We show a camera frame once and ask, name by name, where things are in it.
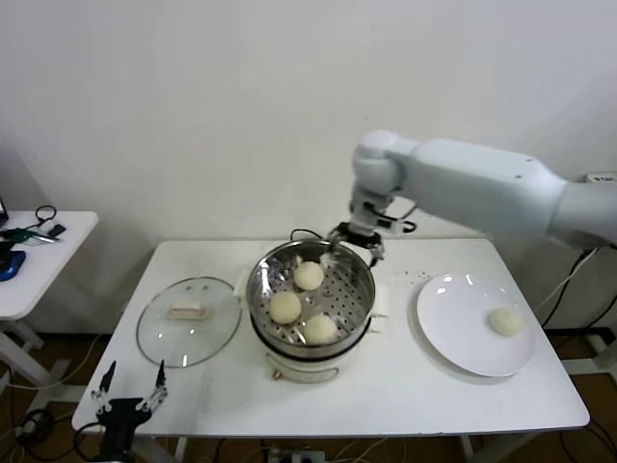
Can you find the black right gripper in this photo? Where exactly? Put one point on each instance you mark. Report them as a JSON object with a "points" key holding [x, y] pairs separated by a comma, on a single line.
{"points": [[359, 236]]}

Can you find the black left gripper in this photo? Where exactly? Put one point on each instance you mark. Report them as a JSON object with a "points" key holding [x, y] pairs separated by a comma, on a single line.
{"points": [[123, 410]]}

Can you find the white steamed baozi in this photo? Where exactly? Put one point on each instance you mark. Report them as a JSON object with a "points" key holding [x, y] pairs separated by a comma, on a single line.
{"points": [[308, 276], [320, 329], [505, 322], [284, 307]]}

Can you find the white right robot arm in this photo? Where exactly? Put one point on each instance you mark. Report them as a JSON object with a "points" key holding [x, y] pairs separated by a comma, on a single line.
{"points": [[482, 183]]}

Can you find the steel perforated steamer basket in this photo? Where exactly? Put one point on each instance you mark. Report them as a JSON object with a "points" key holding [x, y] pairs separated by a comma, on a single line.
{"points": [[352, 289]]}

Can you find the white work table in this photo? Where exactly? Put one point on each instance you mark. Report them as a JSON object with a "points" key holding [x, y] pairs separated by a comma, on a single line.
{"points": [[217, 410]]}

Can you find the white round plate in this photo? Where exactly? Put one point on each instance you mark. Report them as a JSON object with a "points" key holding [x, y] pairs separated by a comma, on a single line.
{"points": [[453, 313]]}

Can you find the blue and black device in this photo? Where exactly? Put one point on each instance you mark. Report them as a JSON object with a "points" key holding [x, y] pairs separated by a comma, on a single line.
{"points": [[14, 267]]}

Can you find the small black device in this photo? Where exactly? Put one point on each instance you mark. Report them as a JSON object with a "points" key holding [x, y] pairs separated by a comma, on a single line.
{"points": [[56, 230]]}

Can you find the white power strip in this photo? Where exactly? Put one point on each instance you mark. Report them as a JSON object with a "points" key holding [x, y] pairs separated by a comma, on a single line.
{"points": [[299, 455]]}

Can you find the tall white side table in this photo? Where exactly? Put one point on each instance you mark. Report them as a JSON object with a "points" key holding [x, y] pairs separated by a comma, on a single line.
{"points": [[602, 176]]}

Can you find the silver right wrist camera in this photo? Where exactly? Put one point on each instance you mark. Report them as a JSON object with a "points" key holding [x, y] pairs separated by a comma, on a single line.
{"points": [[389, 226]]}

